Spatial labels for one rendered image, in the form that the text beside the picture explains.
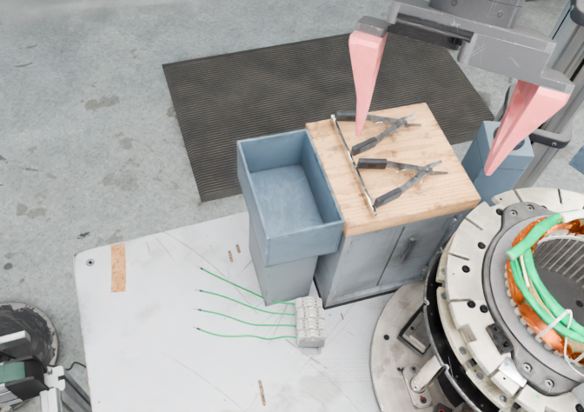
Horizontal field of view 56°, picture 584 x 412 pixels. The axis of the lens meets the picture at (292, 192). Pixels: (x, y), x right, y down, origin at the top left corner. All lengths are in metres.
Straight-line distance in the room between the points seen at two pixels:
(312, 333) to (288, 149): 0.30
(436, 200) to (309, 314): 0.30
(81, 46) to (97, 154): 0.62
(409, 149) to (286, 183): 0.19
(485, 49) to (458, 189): 0.46
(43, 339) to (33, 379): 0.85
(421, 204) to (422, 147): 0.10
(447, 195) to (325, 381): 0.36
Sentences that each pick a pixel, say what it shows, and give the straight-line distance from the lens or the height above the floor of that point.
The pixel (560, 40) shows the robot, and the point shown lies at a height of 1.11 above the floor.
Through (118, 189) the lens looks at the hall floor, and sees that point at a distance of 2.09.
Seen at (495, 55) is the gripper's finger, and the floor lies 1.46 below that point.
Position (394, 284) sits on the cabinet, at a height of 0.81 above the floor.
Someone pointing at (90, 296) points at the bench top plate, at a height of 0.78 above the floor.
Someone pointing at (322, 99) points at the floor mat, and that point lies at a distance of 2.35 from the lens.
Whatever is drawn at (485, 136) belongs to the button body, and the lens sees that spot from 0.94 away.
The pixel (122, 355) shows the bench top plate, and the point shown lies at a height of 0.78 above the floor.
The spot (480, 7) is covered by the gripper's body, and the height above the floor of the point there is 1.48.
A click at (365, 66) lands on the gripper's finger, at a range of 0.37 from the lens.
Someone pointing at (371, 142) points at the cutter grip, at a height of 1.09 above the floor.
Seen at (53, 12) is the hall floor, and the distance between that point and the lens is 2.87.
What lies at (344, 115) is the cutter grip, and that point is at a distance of 0.81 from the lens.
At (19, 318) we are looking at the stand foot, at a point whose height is 0.02.
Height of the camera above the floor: 1.68
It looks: 55 degrees down
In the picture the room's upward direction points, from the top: 7 degrees clockwise
